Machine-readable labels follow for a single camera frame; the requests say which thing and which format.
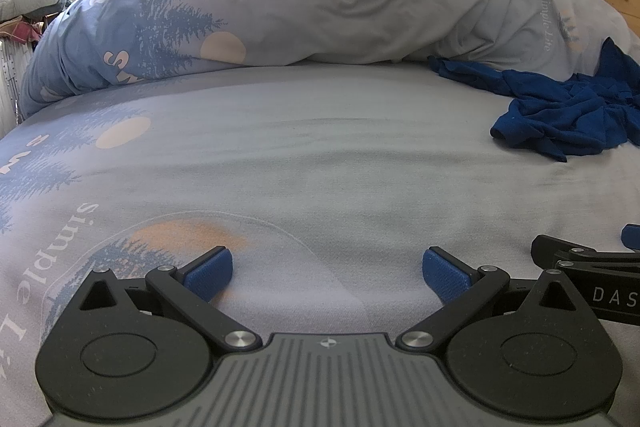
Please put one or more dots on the red checked cloth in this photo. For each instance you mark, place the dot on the red checked cloth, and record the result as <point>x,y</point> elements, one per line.
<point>20,29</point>

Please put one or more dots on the white ribbed panel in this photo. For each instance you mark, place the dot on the white ribbed panel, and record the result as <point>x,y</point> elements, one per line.
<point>10,82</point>

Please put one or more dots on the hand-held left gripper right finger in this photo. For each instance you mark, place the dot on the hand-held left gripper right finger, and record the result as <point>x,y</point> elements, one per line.
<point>445,277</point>

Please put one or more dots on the crumpled blue garment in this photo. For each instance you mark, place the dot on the crumpled blue garment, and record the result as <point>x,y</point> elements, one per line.
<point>560,112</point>

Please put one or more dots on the wooden bed frame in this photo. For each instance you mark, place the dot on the wooden bed frame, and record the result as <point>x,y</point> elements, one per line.
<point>620,4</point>

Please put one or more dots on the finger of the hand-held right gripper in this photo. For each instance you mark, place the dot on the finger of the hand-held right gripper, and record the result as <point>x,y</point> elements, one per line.
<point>550,249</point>
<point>631,237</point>

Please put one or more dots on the tree print bed sheet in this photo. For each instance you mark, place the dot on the tree print bed sheet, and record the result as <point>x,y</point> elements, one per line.
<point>325,167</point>

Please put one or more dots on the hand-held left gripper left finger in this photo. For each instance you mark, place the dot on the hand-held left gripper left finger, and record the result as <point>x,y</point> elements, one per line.
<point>210,274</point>

